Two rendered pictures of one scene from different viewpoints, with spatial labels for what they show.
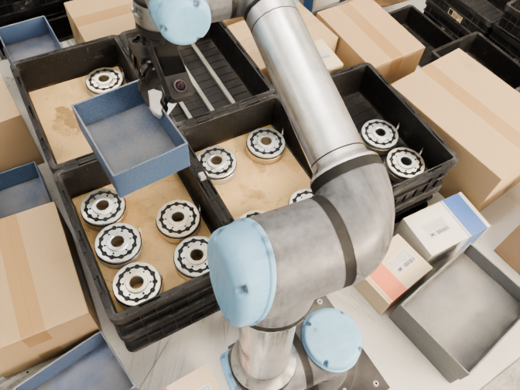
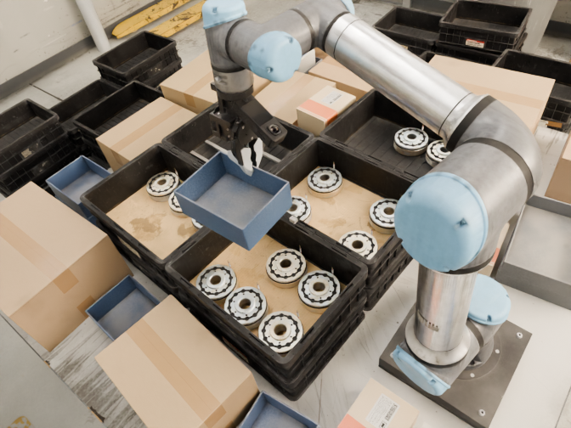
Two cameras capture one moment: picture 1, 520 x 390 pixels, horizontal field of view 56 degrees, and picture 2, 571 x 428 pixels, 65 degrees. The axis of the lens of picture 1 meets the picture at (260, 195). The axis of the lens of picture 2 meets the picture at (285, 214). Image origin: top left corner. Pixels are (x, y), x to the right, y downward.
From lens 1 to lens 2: 0.26 m
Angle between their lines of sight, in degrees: 9
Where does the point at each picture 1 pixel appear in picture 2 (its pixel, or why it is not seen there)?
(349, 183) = (488, 119)
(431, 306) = (526, 256)
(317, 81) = (414, 61)
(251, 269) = (461, 204)
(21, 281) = (177, 371)
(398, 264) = not seen: hidden behind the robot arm
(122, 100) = (210, 175)
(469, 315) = (559, 250)
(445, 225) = not seen: hidden behind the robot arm
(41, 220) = (167, 313)
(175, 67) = (264, 116)
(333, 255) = (514, 171)
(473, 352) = not seen: outside the picture
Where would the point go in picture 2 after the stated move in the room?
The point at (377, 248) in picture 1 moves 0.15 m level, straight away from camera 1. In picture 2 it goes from (539, 157) to (526, 90)
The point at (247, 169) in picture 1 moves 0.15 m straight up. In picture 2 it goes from (319, 206) to (315, 168)
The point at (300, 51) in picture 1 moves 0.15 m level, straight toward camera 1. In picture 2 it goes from (387, 46) to (426, 99)
